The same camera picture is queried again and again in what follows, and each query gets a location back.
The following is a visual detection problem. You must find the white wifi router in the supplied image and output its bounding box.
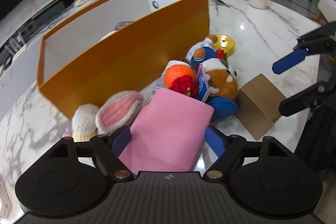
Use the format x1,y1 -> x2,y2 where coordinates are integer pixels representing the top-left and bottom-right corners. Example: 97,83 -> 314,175
5,31 -> 27,62

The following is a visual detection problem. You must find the orange crochet ball toy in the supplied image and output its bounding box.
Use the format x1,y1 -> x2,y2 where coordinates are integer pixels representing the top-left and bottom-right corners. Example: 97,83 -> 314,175
168,75 -> 198,98

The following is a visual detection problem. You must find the large orange storage box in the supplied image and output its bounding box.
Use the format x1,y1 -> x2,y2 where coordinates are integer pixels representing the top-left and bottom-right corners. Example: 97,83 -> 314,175
37,0 -> 210,118

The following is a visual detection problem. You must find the brown cardboard box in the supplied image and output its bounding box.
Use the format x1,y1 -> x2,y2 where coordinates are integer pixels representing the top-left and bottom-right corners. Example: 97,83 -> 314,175
236,74 -> 286,140

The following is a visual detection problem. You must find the dark illustrated book box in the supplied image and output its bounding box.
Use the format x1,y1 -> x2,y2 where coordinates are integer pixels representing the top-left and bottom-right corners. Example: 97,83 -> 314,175
114,21 -> 133,31

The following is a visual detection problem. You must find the crochet bunny doll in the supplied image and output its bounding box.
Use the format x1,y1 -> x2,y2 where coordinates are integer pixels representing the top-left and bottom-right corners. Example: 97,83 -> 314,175
63,90 -> 143,141

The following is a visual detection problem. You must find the pink foam block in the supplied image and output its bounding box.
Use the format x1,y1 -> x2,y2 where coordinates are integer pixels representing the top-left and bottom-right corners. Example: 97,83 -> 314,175
119,88 -> 214,174

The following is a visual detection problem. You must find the brown white plush dog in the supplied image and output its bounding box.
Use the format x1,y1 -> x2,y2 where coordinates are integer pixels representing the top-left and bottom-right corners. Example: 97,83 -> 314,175
183,39 -> 240,102

